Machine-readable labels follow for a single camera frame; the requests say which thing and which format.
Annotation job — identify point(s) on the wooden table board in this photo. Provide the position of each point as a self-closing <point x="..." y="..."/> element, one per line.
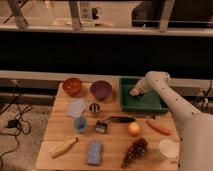
<point x="115" y="143"/>

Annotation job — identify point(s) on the blue cup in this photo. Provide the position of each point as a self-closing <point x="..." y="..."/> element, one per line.
<point x="80" y="124"/>

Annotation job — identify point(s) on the green plastic tray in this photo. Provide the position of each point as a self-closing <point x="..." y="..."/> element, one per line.
<point x="150" y="102"/>

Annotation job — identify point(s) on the black handled tool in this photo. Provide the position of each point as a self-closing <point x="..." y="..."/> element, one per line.
<point x="119" y="119"/>

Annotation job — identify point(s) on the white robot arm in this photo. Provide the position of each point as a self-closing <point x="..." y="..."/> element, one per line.
<point x="196" y="127"/>

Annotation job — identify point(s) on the blue sponge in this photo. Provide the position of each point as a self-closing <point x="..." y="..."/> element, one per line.
<point x="94" y="153"/>

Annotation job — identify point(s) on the white bowl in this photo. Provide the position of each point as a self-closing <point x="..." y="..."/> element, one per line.
<point x="167" y="149"/>

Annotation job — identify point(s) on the purple bowl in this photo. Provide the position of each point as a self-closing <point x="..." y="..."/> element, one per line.
<point x="101" y="89"/>

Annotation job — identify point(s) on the orange carrot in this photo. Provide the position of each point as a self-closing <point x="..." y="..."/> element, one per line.
<point x="158" y="128"/>

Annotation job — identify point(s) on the light blue plate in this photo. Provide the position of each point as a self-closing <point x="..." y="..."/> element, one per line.
<point x="76" y="107"/>

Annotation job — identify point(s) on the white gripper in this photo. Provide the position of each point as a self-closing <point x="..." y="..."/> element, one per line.
<point x="142" y="86"/>

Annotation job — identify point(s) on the small metal cup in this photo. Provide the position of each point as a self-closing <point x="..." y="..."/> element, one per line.
<point x="94" y="108"/>

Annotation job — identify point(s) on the orange fruit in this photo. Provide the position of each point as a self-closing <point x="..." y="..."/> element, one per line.
<point x="134" y="129"/>

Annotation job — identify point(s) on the black binder clip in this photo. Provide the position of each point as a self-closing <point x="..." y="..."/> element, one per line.
<point x="101" y="127"/>

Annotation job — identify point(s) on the brown grape bunch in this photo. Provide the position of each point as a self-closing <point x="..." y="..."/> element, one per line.
<point x="135" y="151"/>

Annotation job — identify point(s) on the red bowl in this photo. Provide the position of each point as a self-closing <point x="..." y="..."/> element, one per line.
<point x="72" y="86"/>

